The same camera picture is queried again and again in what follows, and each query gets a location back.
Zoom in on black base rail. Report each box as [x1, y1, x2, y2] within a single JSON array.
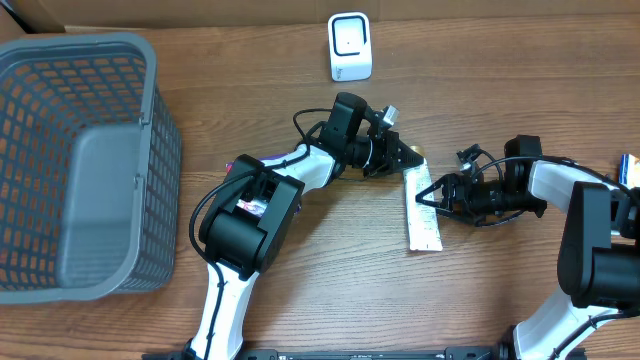
[[142, 347, 589, 360]]

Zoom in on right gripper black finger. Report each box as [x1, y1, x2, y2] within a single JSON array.
[[415, 193, 452, 217], [415, 174, 450, 200]]

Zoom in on cream snack bag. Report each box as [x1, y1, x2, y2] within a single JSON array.
[[618, 154, 640, 189]]

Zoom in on white barcode scanner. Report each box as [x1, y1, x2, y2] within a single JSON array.
[[327, 12, 373, 82]]

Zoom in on grey plastic shopping basket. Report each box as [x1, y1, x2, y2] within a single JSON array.
[[1, 33, 182, 305]]

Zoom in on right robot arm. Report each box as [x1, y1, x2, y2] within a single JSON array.
[[415, 135, 639, 359]]

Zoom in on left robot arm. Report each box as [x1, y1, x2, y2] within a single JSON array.
[[179, 92, 423, 359]]

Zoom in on red purple snack pack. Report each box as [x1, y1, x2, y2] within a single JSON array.
[[226, 154, 302, 218]]

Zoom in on white tube pouch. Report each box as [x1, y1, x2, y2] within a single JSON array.
[[403, 159, 443, 252]]

